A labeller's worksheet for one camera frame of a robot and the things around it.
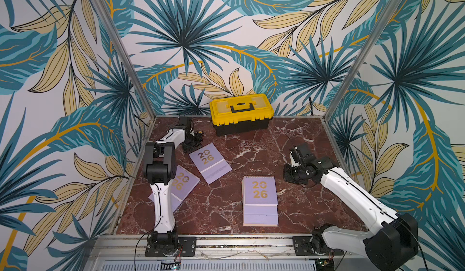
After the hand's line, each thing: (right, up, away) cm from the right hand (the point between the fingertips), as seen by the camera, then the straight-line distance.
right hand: (284, 176), depth 81 cm
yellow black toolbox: (-19, +30, +19) cm, 40 cm away
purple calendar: (-35, +4, +17) cm, 39 cm away
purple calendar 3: (-11, -13, 0) cm, 17 cm away
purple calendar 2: (-49, -7, +8) cm, 50 cm away
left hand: (-40, +13, +23) cm, 48 cm away
